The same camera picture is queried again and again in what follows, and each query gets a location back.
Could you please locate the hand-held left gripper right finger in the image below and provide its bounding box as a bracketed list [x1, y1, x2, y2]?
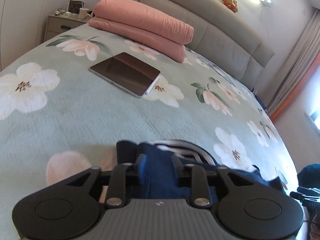
[171, 155, 266, 208]

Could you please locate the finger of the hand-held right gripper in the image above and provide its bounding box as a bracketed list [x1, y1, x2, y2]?
[290, 186, 320, 207]

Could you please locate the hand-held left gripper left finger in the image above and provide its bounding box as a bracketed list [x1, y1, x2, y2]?
[62, 140, 150, 208]

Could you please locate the navy white-striped hoodie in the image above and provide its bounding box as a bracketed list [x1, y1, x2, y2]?
[116, 139, 283, 201]

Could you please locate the dark teal clothing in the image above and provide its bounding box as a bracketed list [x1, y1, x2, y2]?
[297, 163, 320, 188]

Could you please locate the window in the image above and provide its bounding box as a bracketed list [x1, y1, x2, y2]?
[304, 109, 320, 131]

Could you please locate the white stylus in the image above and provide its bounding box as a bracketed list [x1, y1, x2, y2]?
[143, 76, 161, 97]

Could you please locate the floral green bedspread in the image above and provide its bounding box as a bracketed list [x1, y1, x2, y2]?
[0, 24, 302, 207]

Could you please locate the dark tablet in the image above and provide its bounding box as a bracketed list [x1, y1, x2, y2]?
[89, 52, 161, 98]

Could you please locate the beige and orange curtain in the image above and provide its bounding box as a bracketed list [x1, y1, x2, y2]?
[266, 12, 320, 119]

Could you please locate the folded pink quilt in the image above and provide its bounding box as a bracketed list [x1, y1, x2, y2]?
[88, 0, 195, 63]

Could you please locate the beige padded headboard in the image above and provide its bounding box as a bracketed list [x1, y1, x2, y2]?
[107, 0, 276, 88]

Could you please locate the beige nightstand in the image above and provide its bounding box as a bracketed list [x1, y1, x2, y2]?
[43, 11, 92, 43]

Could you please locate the white cup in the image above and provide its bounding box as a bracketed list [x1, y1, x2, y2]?
[78, 7, 90, 21]

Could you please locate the dark patterned pouch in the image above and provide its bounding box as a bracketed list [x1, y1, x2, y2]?
[68, 0, 84, 13]

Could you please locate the orange plush toy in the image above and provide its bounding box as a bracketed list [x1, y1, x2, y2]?
[222, 0, 239, 13]

